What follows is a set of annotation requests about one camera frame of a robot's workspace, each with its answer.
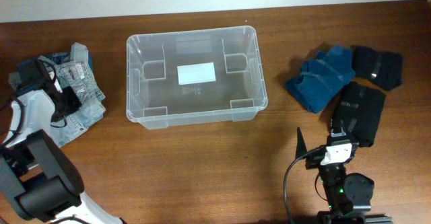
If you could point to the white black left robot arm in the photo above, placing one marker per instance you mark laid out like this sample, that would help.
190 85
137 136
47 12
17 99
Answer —
37 179

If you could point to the light blue jeans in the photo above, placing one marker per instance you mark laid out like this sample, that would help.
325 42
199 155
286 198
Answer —
84 93

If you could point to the black folded garment upper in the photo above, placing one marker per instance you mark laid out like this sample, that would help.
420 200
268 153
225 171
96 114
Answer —
383 69

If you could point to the dark blue jeans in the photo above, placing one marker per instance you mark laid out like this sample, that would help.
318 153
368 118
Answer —
61 57

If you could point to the clear plastic storage bin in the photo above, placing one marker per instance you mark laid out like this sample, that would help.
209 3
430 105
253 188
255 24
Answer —
155 99

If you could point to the black folded garment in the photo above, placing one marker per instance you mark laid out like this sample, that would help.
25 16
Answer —
358 113
383 69

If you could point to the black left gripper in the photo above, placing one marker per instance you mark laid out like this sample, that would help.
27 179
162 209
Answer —
67 102

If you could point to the black folded garment lower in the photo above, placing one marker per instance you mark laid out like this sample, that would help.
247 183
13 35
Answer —
358 113

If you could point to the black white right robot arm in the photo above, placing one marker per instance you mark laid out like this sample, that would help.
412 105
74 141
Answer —
348 195

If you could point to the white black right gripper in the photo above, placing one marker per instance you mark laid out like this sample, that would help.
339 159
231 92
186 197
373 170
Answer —
314 161

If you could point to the blue garment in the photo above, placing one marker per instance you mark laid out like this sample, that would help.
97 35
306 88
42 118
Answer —
321 78

